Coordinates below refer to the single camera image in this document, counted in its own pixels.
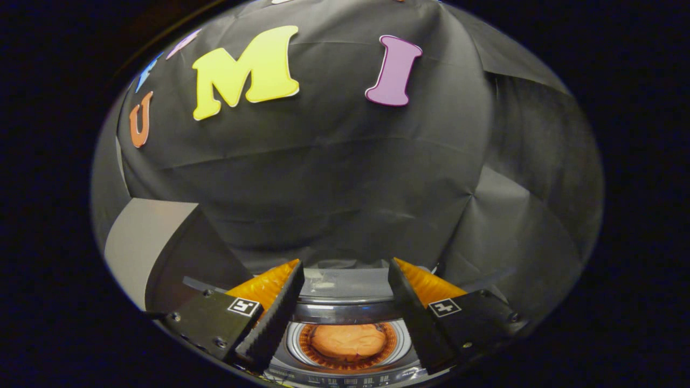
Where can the yellow polo shirt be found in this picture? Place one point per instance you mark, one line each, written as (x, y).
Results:
(347, 340)

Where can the grey washing machine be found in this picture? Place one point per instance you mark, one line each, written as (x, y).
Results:
(345, 311)

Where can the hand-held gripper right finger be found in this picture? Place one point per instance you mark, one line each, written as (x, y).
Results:
(418, 318)

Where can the black backdrop cloth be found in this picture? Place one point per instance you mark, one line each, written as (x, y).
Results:
(334, 161)

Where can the grey cabinet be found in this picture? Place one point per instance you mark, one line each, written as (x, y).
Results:
(140, 242)

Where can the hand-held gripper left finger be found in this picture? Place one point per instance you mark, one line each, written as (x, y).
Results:
(275, 318)

